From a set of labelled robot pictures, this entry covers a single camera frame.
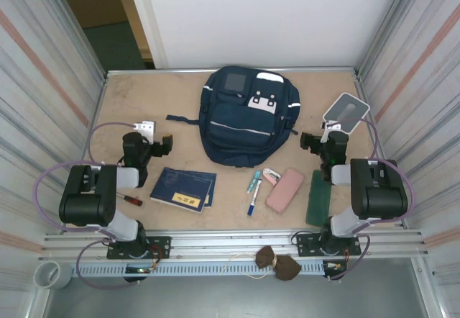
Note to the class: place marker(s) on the pink pencil case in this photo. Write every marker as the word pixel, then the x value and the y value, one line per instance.
pixel 285 190

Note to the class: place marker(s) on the green pencil case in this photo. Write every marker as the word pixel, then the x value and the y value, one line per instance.
pixel 318 199

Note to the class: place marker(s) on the navy blue backpack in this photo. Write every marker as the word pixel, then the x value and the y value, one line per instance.
pixel 240 134

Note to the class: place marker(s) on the blue white marker pen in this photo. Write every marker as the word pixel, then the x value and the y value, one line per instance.
pixel 253 199

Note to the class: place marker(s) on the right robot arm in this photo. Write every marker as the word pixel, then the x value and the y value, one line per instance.
pixel 381 188

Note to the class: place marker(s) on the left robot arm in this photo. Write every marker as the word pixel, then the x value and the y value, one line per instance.
pixel 86 195

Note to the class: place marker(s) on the grey white stand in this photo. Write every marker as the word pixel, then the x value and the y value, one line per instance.
pixel 350 107

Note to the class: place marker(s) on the small circuit board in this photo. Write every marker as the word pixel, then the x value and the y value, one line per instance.
pixel 140 270
pixel 334 265

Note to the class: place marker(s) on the brown cloth bundle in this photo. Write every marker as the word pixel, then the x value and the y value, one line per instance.
pixel 282 265

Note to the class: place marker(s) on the grey tape roll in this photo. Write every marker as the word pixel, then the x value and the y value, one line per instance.
pixel 64 278

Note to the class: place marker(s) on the aluminium table edge rail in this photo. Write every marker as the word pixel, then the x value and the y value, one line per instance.
pixel 161 70

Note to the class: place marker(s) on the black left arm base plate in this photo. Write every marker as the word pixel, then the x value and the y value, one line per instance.
pixel 161 242

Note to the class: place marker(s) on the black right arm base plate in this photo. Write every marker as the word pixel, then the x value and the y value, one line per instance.
pixel 305 240

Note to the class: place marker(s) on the aluminium mounting rail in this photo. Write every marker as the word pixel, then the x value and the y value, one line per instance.
pixel 233 240

